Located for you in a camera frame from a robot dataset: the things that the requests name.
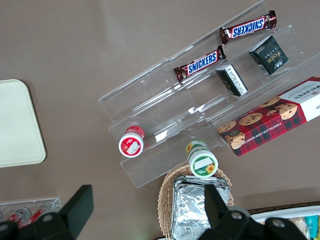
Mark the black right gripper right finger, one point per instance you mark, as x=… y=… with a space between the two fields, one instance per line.
x=225 y=225

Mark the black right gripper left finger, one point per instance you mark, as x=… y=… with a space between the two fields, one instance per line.
x=75 y=212

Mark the foil wrapped sandwich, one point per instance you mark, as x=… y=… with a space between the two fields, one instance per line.
x=185 y=180
x=190 y=210

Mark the light wicker basket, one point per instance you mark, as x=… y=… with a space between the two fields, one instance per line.
x=166 y=200

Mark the cream plastic tray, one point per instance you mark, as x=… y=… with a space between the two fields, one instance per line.
x=17 y=125

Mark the clear acrylic box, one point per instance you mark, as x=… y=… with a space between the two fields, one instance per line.
x=50 y=203

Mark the red and white drink can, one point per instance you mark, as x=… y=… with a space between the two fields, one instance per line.
x=21 y=213
x=37 y=213

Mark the white plastic container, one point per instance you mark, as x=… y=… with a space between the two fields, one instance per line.
x=287 y=212

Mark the green lidded sunflower snack cup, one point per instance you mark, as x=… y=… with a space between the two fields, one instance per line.
x=202 y=163

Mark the beige snack packet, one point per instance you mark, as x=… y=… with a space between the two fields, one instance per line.
x=298 y=223

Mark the red lidded snack cup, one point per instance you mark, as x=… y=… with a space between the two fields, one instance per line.
x=131 y=145

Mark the teal snack packet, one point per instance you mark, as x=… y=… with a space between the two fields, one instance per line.
x=313 y=225

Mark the Walkers red tartan cookie box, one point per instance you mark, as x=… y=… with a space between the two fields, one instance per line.
x=265 y=117

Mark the clear acrylic stepped display shelf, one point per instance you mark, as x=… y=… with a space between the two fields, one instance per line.
x=160 y=100

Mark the black Face tissue pack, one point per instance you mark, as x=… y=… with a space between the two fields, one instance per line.
x=270 y=56
x=232 y=80

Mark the Snickers chocolate bar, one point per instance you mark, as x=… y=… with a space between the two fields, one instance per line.
x=248 y=27
x=201 y=63

